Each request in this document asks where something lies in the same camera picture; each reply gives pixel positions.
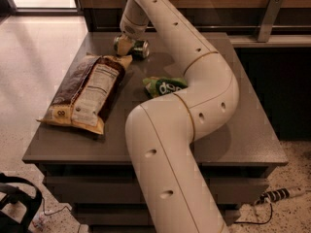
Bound green soda can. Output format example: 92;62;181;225
114;36;150;59

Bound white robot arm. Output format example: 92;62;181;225
121;0;239;233

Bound green dang snack bag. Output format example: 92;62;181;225
143;77;188;98

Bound brown yellow chip bag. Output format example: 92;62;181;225
40;54;132;135

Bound grey drawer cabinet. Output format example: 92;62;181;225
23;33;288;233

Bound black chair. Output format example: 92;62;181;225
0;173;43;233

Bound white power strip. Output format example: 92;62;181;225
255;186;305;205

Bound right metal bracket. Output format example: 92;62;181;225
257;0;284;43

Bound black power cable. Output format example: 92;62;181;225
233;202;274;226

